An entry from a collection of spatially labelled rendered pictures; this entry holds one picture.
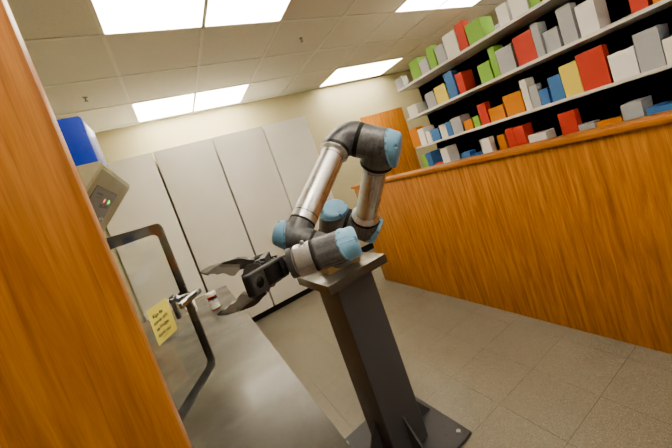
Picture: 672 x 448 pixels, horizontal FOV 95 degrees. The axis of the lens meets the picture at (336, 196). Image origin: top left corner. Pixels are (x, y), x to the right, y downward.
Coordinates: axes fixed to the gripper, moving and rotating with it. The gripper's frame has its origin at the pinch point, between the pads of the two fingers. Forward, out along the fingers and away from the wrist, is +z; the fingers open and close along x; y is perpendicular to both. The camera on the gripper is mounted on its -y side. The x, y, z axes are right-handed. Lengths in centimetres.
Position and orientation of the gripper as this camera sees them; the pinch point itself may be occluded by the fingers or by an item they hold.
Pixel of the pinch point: (211, 293)
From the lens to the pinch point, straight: 78.2
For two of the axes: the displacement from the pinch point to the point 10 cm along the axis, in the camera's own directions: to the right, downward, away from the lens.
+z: -9.4, 3.3, 0.1
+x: -3.3, -9.4, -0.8
